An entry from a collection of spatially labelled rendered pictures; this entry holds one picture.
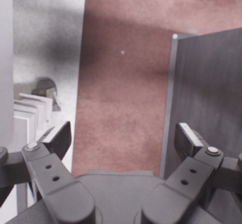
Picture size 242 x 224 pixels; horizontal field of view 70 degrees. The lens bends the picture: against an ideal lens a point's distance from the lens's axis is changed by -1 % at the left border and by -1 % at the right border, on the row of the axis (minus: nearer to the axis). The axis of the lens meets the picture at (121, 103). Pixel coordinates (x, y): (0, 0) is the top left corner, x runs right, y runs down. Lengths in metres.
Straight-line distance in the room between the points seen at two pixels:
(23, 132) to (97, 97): 0.46
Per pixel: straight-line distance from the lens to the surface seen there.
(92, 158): 1.26
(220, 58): 0.59
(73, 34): 1.06
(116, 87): 1.04
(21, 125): 0.82
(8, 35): 0.28
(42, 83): 1.01
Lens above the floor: 1.01
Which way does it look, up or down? 73 degrees down
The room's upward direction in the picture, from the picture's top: 175 degrees counter-clockwise
